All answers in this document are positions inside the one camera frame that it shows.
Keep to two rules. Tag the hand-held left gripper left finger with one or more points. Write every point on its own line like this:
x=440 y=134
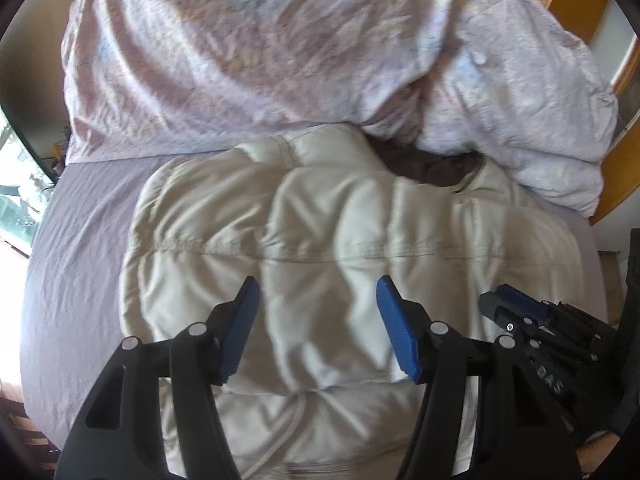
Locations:
x=239 y=330

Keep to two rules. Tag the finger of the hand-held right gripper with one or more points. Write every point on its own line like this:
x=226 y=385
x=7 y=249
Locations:
x=522 y=302
x=495 y=312

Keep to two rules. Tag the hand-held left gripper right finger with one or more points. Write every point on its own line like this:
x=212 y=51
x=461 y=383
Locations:
x=400 y=330

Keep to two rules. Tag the cream puffer jacket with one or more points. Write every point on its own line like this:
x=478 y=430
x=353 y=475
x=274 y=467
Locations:
x=325 y=220

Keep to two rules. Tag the person's right forearm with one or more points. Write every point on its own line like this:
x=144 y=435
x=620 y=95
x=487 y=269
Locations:
x=597 y=457

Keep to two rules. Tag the grey purple bed sheet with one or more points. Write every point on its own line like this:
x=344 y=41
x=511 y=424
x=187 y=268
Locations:
x=80 y=260

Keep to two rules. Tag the window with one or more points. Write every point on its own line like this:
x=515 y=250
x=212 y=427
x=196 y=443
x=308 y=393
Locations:
x=15 y=200

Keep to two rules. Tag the pale floral duvet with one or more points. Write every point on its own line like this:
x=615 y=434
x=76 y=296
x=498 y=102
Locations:
x=225 y=60

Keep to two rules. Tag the wooden furniture frame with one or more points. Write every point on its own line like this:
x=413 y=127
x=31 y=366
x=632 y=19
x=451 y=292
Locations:
x=575 y=5

